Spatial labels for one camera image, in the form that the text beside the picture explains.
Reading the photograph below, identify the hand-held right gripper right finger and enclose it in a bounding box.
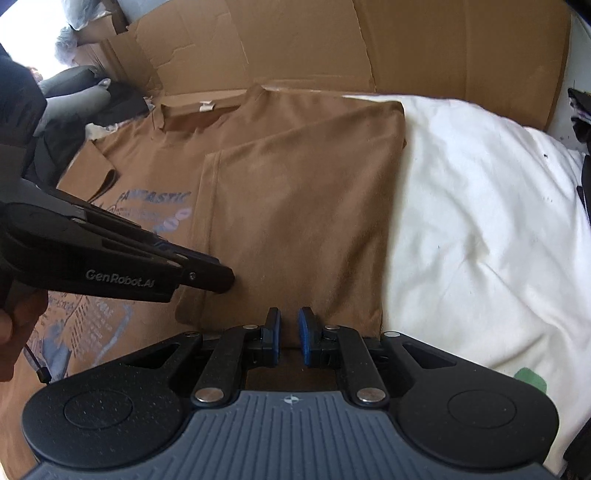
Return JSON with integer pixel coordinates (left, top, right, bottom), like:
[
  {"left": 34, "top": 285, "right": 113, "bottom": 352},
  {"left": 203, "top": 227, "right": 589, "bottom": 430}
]
[{"left": 297, "top": 306, "right": 463, "bottom": 407}]

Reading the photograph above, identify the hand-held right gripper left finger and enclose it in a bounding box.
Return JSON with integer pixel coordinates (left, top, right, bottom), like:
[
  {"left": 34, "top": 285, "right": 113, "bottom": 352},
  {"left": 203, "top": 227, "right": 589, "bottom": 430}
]
[{"left": 117, "top": 306, "right": 282, "bottom": 407}]

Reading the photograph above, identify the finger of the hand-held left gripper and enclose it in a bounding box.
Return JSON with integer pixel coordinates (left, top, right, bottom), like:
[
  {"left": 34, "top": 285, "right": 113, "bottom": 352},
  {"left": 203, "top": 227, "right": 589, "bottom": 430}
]
[{"left": 27, "top": 182, "right": 222, "bottom": 273}]

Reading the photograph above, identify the brown printed t-shirt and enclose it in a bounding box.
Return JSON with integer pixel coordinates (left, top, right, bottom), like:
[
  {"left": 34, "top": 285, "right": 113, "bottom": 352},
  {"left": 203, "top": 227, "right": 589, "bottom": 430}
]
[{"left": 0, "top": 85, "right": 407, "bottom": 480}]

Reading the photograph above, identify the person's left hand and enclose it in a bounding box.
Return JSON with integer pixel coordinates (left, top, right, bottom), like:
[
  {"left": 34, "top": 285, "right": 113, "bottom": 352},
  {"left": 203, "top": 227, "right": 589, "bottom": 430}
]
[{"left": 0, "top": 291, "right": 48, "bottom": 382}]

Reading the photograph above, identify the black crumpled garment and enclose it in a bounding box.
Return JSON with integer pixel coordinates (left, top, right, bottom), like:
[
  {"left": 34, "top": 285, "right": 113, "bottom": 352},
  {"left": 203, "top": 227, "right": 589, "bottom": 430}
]
[{"left": 23, "top": 80, "right": 155, "bottom": 185}]

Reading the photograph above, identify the grey neck pillow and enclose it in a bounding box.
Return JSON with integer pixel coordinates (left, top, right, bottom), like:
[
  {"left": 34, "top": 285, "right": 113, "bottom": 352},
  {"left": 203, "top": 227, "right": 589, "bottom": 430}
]
[{"left": 37, "top": 65, "right": 112, "bottom": 134}]

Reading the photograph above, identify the cream bear-print bed sheet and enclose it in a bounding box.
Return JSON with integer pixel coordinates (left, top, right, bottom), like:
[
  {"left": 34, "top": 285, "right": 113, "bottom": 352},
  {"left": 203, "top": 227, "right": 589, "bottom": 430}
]
[{"left": 83, "top": 92, "right": 591, "bottom": 467}]

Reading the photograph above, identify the white plastic bag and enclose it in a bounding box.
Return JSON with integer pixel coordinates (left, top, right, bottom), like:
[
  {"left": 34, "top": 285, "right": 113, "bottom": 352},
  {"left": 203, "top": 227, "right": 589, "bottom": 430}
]
[{"left": 53, "top": 0, "right": 116, "bottom": 65}]

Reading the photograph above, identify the flattened cardboard sheet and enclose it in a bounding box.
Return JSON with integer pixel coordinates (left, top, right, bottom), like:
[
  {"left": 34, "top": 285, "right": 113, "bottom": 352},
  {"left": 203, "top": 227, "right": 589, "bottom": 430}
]
[{"left": 76, "top": 0, "right": 571, "bottom": 132}]

